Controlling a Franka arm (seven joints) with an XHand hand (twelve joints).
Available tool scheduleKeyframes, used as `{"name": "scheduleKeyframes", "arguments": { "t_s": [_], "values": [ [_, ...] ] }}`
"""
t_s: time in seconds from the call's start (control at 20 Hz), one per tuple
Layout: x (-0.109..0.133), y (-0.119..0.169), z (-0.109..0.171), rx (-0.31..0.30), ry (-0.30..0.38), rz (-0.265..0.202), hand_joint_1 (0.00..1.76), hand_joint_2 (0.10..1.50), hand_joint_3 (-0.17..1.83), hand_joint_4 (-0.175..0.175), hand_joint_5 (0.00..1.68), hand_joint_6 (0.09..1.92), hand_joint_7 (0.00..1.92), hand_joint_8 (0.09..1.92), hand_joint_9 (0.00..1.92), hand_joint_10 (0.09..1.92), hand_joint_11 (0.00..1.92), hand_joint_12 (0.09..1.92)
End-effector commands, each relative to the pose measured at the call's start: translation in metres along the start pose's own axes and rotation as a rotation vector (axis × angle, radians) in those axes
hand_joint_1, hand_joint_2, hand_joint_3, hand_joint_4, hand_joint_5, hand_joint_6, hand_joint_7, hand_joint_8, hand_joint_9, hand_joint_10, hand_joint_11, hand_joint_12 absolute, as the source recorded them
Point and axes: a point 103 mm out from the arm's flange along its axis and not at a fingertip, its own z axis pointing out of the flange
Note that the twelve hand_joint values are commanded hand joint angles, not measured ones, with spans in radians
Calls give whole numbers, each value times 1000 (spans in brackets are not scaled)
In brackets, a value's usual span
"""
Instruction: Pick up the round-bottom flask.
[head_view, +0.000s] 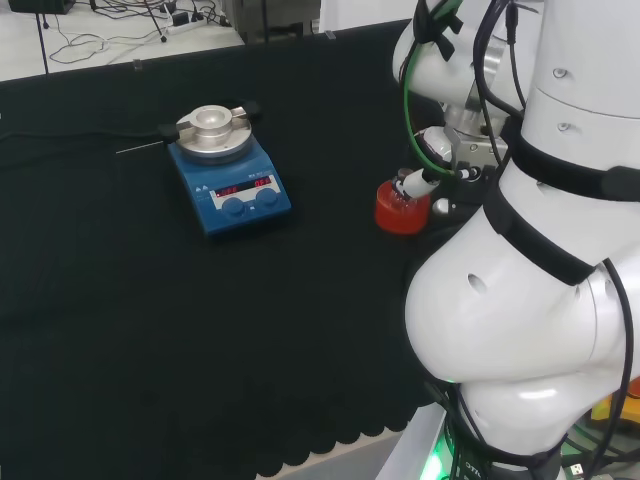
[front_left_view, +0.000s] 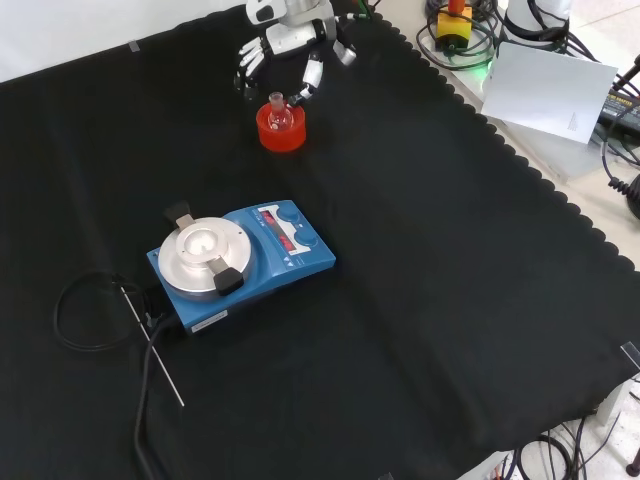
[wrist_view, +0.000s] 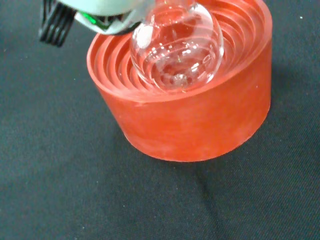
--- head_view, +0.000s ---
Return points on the grey cabinet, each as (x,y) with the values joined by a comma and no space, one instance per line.
(270,17)

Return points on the yellow stop button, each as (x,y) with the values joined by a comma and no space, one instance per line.
(607,407)

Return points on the dark tripod leg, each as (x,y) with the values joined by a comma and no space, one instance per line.
(42,40)

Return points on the clear glass round-bottom flask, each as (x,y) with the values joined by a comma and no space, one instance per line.
(402,204)

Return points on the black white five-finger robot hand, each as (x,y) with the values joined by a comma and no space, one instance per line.
(467,190)

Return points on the silver usb plug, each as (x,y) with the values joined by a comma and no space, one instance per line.
(576,470)

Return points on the black box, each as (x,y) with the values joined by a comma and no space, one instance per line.
(40,5)

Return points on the black tripod leg blue tip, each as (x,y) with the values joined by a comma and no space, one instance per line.
(156,22)

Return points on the white power strip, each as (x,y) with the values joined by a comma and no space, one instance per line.
(187,25)

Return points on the blue base heater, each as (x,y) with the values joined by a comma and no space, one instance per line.
(240,215)

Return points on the thin metal probe rod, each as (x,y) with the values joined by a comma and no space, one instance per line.
(140,148)

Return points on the black table cloth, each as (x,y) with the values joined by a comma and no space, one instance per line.
(150,310)

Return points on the clear cloth clip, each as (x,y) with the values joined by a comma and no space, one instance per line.
(137,64)
(330,34)

